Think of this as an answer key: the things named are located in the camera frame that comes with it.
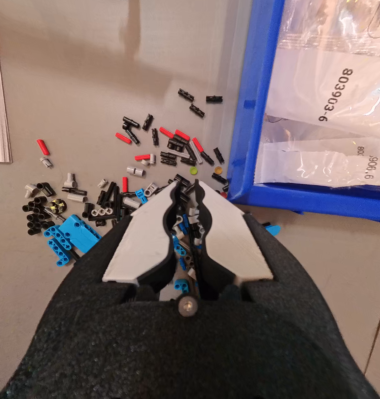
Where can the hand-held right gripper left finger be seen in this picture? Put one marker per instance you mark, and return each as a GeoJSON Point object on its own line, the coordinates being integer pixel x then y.
{"type": "Point", "coordinates": [143, 246]}

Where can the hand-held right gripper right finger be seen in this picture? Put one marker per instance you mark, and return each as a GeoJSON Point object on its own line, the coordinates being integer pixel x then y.
{"type": "Point", "coordinates": [236, 246]}

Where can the pile of toy brick parts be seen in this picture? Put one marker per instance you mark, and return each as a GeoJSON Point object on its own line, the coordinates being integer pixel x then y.
{"type": "Point", "coordinates": [174, 145]}

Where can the grey desk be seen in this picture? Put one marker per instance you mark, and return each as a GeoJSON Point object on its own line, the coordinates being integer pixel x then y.
{"type": "Point", "coordinates": [68, 78]}

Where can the blue rectangular panel piece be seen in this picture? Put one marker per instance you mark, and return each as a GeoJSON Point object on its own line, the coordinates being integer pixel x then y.
{"type": "Point", "coordinates": [79, 233]}

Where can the clear plastic bag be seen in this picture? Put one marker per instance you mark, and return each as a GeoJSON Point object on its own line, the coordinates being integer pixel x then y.
{"type": "Point", "coordinates": [317, 87]}
{"type": "Point", "coordinates": [302, 168]}

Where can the blue storage bin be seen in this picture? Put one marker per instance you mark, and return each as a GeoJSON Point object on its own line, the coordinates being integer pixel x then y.
{"type": "Point", "coordinates": [258, 93]}

